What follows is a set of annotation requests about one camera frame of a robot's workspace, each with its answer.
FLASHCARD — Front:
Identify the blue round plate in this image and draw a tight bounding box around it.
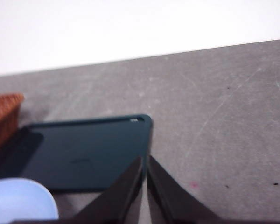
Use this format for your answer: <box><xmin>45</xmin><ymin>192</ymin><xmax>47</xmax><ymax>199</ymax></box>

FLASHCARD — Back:
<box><xmin>0</xmin><ymin>177</ymin><xmax>59</xmax><ymax>221</ymax></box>

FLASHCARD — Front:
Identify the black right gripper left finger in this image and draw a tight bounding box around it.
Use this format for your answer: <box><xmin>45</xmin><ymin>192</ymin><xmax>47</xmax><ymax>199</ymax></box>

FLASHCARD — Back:
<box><xmin>70</xmin><ymin>155</ymin><xmax>144</xmax><ymax>224</ymax></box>

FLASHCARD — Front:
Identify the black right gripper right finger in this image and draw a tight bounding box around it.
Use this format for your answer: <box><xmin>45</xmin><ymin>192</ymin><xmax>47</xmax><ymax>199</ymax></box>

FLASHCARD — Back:
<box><xmin>147</xmin><ymin>155</ymin><xmax>224</xmax><ymax>224</ymax></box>

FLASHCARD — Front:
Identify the brown wicker basket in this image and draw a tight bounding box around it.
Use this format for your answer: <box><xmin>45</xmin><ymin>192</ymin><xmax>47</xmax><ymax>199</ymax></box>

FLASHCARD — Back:
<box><xmin>0</xmin><ymin>93</ymin><xmax>25</xmax><ymax>159</ymax></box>

